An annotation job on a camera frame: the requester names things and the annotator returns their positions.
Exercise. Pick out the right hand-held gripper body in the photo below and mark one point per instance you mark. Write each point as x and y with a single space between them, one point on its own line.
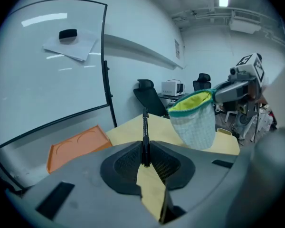
251 68

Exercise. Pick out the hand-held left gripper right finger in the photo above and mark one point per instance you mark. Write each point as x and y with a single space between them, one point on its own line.
204 179

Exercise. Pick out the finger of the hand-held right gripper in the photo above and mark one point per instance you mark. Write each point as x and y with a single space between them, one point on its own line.
232 91

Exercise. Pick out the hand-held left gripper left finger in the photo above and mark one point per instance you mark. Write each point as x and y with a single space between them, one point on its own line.
85 174

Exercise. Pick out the light blue pouch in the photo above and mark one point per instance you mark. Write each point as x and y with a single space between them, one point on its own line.
194 127

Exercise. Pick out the black pen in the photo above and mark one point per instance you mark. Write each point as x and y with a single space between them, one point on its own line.
145 136

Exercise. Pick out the orange box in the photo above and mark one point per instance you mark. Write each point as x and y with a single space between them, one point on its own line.
78 144

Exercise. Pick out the black office chair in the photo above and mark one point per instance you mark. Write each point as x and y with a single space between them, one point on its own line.
149 96
202 79

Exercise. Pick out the small wooden tray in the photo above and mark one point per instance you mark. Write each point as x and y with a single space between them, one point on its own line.
224 131

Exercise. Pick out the white air conditioner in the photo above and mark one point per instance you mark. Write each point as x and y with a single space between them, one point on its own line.
244 22

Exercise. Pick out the white boxy appliance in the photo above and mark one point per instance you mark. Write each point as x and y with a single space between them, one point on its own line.
171 88

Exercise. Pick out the round black marble table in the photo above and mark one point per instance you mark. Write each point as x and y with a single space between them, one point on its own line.
171 97

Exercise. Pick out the white ceiling pipes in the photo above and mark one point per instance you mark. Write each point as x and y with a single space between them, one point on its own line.
199 15

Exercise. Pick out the whiteboard on black stand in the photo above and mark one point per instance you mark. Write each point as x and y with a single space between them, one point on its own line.
50 79

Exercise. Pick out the white paper sheets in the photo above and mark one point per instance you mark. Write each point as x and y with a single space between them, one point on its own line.
83 49

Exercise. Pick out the black whiteboard eraser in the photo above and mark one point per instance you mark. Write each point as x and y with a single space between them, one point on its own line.
67 34

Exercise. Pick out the wall poster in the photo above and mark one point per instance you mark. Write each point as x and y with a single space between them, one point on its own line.
177 49

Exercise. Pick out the grey wall trunking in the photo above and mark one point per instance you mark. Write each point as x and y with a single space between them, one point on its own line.
145 53

